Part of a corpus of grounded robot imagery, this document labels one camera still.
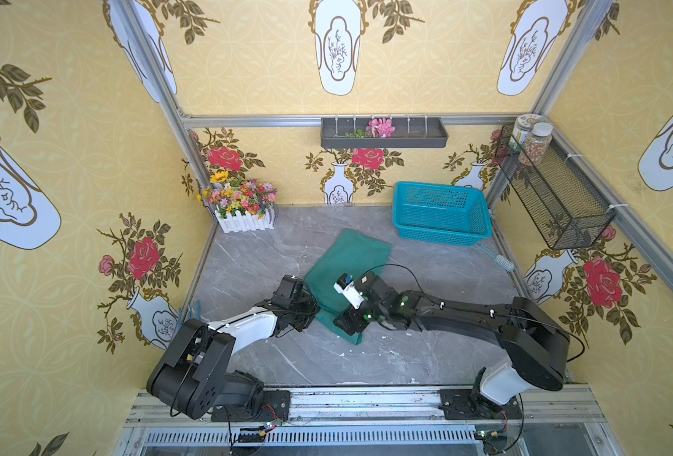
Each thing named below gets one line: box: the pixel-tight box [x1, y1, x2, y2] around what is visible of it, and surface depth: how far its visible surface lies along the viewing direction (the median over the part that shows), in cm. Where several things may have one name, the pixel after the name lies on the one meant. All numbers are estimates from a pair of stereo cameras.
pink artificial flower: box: [365, 116, 396, 138], surface depth 90 cm
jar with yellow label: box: [508, 113, 542, 152], surface depth 88 cm
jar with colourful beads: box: [518, 121, 555, 167], surface depth 82 cm
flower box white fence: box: [214, 208, 275, 234], surface depth 111 cm
